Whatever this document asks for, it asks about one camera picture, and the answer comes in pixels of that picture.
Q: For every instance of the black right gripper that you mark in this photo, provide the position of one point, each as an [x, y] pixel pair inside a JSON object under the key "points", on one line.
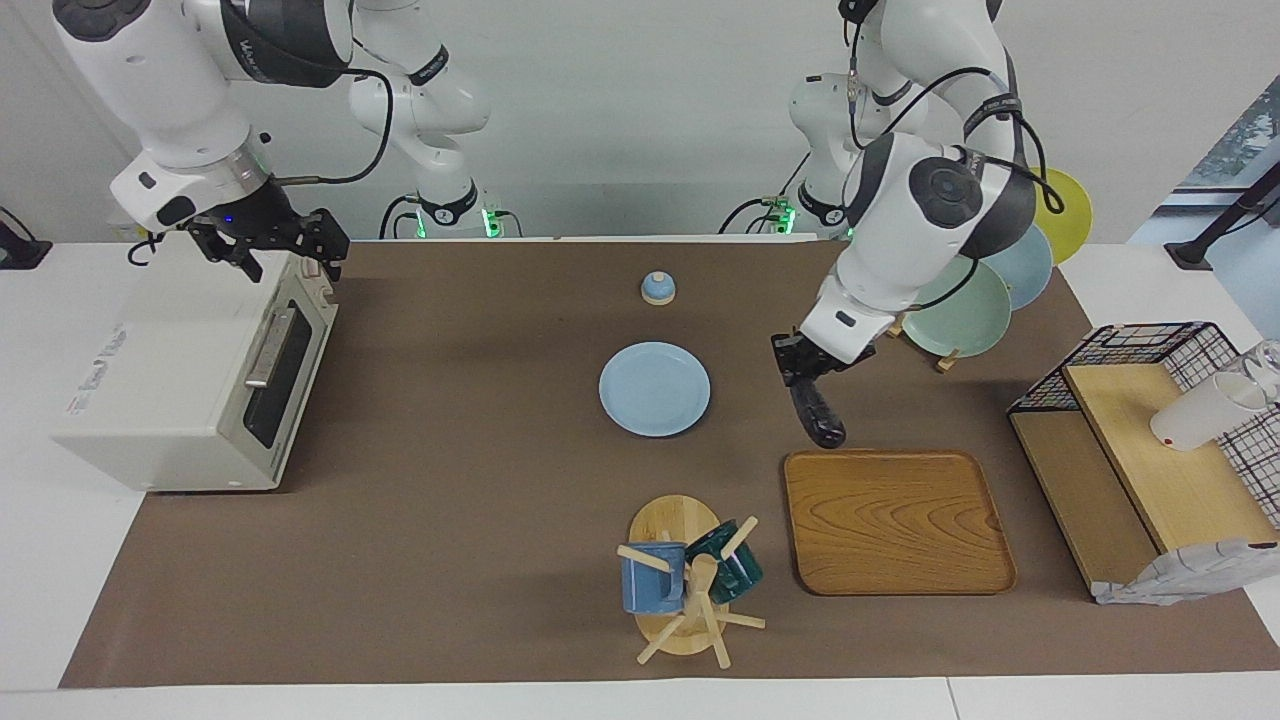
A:
{"points": [[262, 215]]}

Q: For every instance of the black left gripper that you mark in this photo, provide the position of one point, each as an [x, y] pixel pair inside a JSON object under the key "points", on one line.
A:
{"points": [[820, 362]]}

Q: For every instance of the dark purple eggplant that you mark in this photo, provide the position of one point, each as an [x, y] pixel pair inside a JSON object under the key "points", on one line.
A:
{"points": [[820, 420]]}

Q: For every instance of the oven door with glass window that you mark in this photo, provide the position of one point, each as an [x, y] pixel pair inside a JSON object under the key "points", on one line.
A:
{"points": [[285, 370]]}

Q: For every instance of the light blue plate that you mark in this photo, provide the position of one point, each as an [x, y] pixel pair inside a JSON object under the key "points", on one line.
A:
{"points": [[654, 390]]}

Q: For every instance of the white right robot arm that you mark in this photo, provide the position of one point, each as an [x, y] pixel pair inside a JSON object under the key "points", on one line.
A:
{"points": [[150, 70]]}

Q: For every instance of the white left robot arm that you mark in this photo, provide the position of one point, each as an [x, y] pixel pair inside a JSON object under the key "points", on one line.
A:
{"points": [[920, 220]]}

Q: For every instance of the white toaster oven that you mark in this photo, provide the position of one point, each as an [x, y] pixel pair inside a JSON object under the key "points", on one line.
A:
{"points": [[160, 380]]}

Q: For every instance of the wooden plate rack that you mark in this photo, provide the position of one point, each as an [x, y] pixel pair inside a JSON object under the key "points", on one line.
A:
{"points": [[945, 362]]}

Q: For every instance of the small blue wooden bell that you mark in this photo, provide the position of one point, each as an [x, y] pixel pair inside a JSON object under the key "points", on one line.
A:
{"points": [[659, 290]]}

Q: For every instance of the pale green plate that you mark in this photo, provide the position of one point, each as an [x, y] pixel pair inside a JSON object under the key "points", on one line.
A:
{"points": [[970, 320]]}

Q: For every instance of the square wooden tray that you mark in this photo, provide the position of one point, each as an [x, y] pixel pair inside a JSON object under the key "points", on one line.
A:
{"points": [[890, 530]]}

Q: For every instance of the wooden mug tree stand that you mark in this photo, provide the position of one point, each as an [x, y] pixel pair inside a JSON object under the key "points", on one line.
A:
{"points": [[672, 520]]}

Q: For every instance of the dark green mug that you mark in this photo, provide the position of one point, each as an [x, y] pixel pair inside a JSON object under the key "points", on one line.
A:
{"points": [[740, 575]]}

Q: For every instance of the pale blue upright plate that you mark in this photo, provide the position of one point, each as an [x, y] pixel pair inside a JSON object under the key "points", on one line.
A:
{"points": [[1030, 270]]}

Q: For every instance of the black clamp device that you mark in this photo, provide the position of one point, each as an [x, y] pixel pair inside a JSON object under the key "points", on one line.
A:
{"points": [[20, 250]]}

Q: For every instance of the blue mug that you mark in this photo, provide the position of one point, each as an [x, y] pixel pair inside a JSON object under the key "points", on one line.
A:
{"points": [[645, 590]]}

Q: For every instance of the yellow plate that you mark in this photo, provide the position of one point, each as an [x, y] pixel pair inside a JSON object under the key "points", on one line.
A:
{"points": [[1072, 205]]}

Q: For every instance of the brown table mat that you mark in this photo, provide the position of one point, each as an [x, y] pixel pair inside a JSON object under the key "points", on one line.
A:
{"points": [[450, 560]]}

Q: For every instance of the light wooden shelf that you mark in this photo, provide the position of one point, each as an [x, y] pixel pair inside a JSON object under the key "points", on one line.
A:
{"points": [[1170, 490]]}

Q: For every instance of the white cup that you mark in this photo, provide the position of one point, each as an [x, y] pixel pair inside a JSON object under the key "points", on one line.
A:
{"points": [[1195, 420]]}

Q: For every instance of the grey white cloth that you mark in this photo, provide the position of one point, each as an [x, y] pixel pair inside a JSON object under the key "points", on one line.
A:
{"points": [[1180, 575]]}

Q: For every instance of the black stand pole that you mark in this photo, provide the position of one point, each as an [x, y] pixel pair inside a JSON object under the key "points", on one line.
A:
{"points": [[1225, 215]]}

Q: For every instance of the clear glass cup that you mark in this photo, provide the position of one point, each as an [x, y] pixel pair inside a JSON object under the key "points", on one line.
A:
{"points": [[1268, 365]]}

